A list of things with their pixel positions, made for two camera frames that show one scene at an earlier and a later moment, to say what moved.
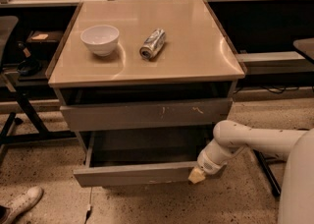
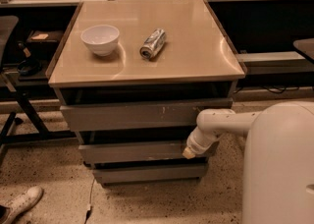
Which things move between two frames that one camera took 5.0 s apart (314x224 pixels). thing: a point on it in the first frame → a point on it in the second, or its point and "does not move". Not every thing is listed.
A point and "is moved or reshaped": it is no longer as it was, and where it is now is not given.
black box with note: (44, 43) does not move
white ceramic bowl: (100, 38) does not move
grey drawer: (134, 157) is moved or reshaped
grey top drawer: (89, 117) does not move
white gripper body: (207, 164) → (195, 144)
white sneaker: (20, 204) does not move
